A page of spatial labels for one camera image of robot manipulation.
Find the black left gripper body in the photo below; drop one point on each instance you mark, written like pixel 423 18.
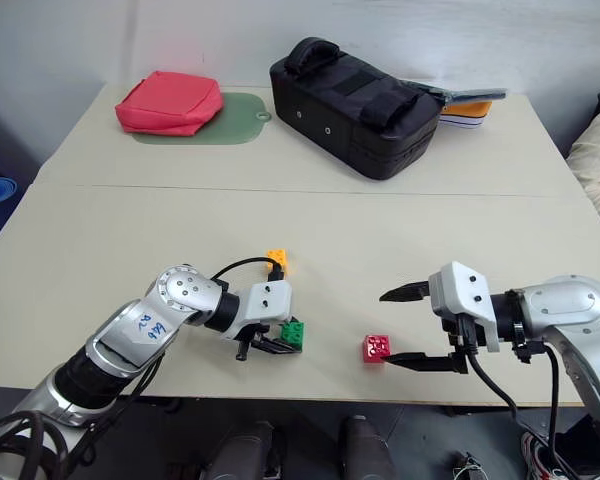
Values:
pixel 245 336

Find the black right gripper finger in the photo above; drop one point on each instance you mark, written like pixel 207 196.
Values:
pixel 422 362
pixel 405 293

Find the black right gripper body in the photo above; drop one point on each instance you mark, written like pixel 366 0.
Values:
pixel 457 332

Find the green toy brick cube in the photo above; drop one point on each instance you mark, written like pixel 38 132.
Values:
pixel 293 331

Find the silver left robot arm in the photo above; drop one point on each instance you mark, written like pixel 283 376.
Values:
pixel 180 295

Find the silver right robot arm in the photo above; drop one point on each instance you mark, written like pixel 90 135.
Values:
pixel 570 306

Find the red toy brick cube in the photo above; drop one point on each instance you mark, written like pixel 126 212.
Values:
pixel 375 347

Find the orange toy brick cube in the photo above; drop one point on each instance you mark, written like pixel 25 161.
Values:
pixel 277 257

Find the dark rounded shape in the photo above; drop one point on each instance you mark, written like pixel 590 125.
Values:
pixel 242 450
pixel 367 447

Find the black carrying bag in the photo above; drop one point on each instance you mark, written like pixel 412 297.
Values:
pixel 350 112

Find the yellow and white box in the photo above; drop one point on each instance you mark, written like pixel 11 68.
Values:
pixel 467 114

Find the green oval mat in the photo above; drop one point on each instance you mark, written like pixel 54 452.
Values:
pixel 232 122

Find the person in cream clothing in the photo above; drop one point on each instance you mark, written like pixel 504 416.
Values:
pixel 597 165

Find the red fabric pouch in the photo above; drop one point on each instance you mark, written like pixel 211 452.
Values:
pixel 167 102

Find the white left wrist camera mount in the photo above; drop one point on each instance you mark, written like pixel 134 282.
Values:
pixel 267 301

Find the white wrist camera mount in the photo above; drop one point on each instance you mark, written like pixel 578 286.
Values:
pixel 267 301
pixel 462 299

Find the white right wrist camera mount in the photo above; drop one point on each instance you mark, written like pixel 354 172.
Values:
pixel 462 299

